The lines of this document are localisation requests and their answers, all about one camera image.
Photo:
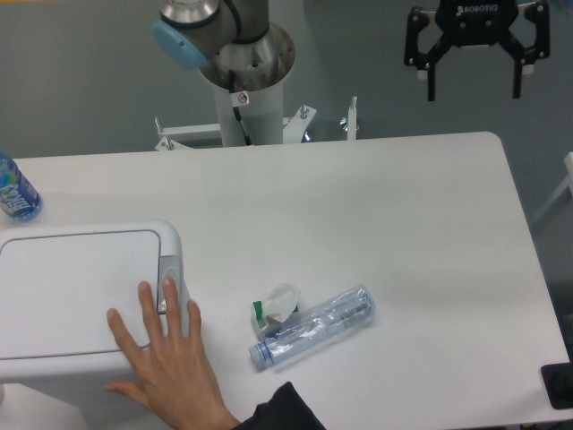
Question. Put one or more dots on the white push-button trash can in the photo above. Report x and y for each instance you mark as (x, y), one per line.
(57, 284)

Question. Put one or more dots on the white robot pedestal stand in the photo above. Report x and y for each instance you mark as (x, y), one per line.
(250, 103)

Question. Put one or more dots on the black sleeved forearm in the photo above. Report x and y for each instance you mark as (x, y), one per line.
(285, 410)

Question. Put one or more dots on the empty clear plastic bottle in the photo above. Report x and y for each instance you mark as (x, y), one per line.
(303, 331)

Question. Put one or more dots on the white furniture piece right edge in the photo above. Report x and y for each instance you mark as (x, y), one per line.
(555, 202)

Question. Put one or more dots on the black device at table edge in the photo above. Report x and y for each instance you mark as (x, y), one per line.
(557, 380)

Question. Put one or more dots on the crumpled white wrapper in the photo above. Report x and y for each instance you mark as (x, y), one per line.
(281, 302)

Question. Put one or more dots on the person's bare right hand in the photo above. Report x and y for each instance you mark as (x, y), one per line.
(176, 380)

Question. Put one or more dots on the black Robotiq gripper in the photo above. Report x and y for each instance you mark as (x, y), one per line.
(476, 22)

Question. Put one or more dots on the silver robot arm blue cap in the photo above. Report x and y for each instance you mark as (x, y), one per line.
(210, 25)

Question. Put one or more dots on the blue labelled water bottle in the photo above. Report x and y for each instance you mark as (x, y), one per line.
(19, 198)

